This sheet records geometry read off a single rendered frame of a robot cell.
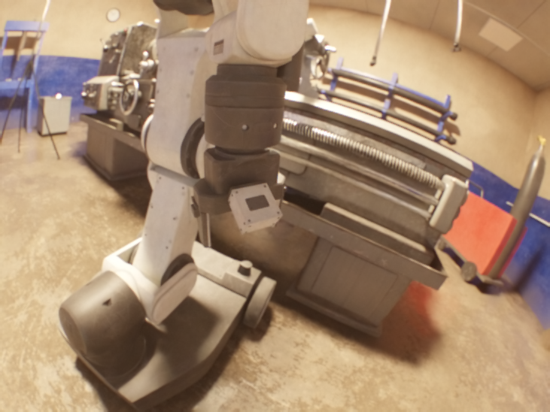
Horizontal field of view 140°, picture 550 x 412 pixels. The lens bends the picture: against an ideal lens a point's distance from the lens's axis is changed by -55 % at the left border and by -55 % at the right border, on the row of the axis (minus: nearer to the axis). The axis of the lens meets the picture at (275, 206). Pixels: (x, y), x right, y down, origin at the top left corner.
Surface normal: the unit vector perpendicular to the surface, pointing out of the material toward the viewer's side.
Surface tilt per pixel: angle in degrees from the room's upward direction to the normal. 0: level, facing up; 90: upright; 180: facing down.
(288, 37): 92
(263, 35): 92
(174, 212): 73
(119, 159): 90
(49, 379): 0
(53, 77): 90
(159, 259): 59
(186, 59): 99
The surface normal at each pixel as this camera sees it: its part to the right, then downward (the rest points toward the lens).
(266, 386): 0.27, -0.89
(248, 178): 0.54, 0.48
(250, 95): 0.25, 0.53
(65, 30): 0.86, 0.40
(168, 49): -0.32, 0.42
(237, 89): -0.07, 0.51
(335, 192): -0.43, 0.23
